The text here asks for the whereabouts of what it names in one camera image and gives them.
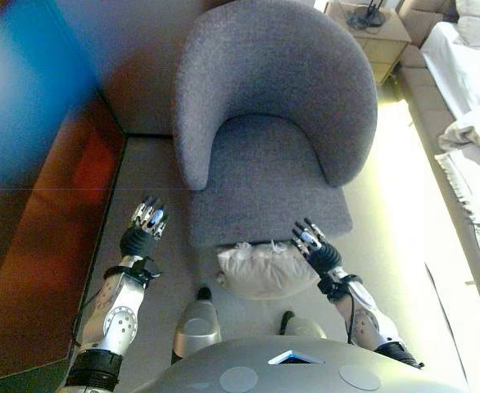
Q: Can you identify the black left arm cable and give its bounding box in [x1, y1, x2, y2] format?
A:
[72, 286, 106, 349]

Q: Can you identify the white fringed cushion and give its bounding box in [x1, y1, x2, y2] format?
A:
[215, 241, 321, 301]

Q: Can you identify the reddish brown wooden cabinet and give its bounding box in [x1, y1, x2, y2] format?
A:
[0, 0, 129, 384]

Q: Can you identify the beige bedside table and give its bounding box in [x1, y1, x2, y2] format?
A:
[324, 0, 413, 87]

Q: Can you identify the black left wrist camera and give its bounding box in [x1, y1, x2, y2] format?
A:
[133, 256, 162, 283]

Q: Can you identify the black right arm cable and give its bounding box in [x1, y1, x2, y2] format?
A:
[345, 292, 358, 345]

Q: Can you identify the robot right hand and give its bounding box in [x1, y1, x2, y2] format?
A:
[291, 218, 343, 279]

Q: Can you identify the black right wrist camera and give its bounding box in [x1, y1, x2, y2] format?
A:
[316, 273, 364, 303]

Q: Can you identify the white duvet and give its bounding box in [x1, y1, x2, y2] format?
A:
[419, 0, 480, 165]

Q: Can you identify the beige upholstered bed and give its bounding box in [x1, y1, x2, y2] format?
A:
[397, 0, 480, 393]

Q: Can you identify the grey fabric armchair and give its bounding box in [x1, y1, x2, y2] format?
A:
[172, 0, 379, 246]

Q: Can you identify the black router with cables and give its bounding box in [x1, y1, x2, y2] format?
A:
[346, 0, 387, 29]

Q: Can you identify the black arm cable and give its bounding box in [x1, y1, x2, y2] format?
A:
[345, 292, 358, 345]
[72, 286, 106, 349]

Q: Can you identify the silver robot right leg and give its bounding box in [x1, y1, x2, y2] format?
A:
[279, 309, 328, 340]

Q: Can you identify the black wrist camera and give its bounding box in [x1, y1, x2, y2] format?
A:
[316, 273, 364, 303]
[133, 256, 162, 283]

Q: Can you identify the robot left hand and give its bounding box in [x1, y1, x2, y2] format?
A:
[119, 196, 170, 257]

